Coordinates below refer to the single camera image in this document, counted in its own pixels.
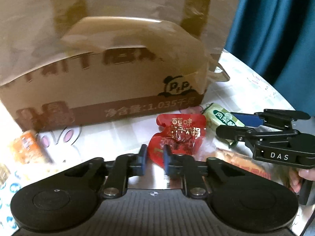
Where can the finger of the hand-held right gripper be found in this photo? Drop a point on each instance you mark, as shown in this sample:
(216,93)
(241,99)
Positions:
(246,119)
(233,133)

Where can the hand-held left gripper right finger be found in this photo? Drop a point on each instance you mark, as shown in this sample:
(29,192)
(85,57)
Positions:
(167,159)

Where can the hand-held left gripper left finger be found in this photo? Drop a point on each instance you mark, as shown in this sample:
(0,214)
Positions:
(143,159)

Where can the green snack packet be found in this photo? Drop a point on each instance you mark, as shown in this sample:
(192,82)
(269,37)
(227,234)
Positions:
(216,114)

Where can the red snack packet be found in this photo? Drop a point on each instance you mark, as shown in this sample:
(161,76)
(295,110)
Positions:
(182,127)

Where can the brown cardboard box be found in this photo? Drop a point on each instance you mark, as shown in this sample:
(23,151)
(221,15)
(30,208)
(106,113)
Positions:
(123,91)

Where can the person's right hand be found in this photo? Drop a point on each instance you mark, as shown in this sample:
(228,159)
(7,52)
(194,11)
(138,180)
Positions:
(295,180)

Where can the checked bunny tablecloth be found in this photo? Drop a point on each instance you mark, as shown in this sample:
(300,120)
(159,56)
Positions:
(236,95)

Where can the brown snack packet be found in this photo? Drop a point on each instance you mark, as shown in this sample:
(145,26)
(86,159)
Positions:
(236,159)

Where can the teal curtain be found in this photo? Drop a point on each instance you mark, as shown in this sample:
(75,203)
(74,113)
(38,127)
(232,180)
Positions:
(270,29)

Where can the orange snack packet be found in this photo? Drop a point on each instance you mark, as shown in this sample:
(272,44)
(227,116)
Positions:
(27,147)

